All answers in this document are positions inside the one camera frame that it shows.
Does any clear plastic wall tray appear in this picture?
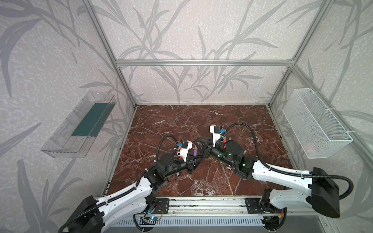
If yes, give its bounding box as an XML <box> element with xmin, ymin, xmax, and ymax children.
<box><xmin>41</xmin><ymin>91</ymin><xmax>117</xmax><ymax>158</ymax></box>

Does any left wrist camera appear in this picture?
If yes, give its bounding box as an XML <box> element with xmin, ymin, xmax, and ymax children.
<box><xmin>177</xmin><ymin>140</ymin><xmax>192</xmax><ymax>162</ymax></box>

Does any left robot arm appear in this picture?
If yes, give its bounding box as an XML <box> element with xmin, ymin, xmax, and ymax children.
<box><xmin>58</xmin><ymin>153</ymin><xmax>204</xmax><ymax>233</ymax></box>

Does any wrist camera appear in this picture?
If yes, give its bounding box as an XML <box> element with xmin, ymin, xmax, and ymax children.
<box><xmin>209</xmin><ymin>125</ymin><xmax>225</xmax><ymax>147</ymax></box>
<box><xmin>177</xmin><ymin>140</ymin><xmax>192</xmax><ymax>162</ymax></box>

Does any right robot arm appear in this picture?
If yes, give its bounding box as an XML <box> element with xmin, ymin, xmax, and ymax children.
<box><xmin>193</xmin><ymin>123</ymin><xmax>354</xmax><ymax>218</ymax></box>

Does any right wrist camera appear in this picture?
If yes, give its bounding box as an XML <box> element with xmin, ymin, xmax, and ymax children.
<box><xmin>209</xmin><ymin>125</ymin><xmax>225</xmax><ymax>147</ymax></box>

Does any white wire mesh basket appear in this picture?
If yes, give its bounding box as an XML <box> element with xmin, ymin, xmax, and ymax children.
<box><xmin>283</xmin><ymin>88</ymin><xmax>353</xmax><ymax>159</ymax></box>

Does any aluminium frame crossbar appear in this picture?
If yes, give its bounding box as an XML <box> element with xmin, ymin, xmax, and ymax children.
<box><xmin>115</xmin><ymin>59</ymin><xmax>292</xmax><ymax>67</ymax></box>

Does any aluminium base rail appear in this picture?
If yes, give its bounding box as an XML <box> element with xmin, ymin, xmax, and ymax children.
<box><xmin>84</xmin><ymin>196</ymin><xmax>327</xmax><ymax>217</ymax></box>

